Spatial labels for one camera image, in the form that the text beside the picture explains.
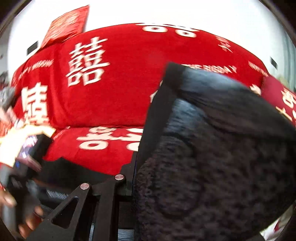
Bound grey plush toy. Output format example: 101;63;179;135
0;71;15;111

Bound red bed sheet with characters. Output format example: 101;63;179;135
0;124;144;176

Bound black fleece-lined pants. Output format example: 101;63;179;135
34;62;296;241

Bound dark red embroidered pillow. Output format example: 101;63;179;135
261;76;295;126

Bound red patterned pillow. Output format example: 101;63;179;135
40;5;89;49

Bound red folded quilt with characters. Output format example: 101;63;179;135
13;23;268;129

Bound person left hand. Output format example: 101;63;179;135
1;189;44;240

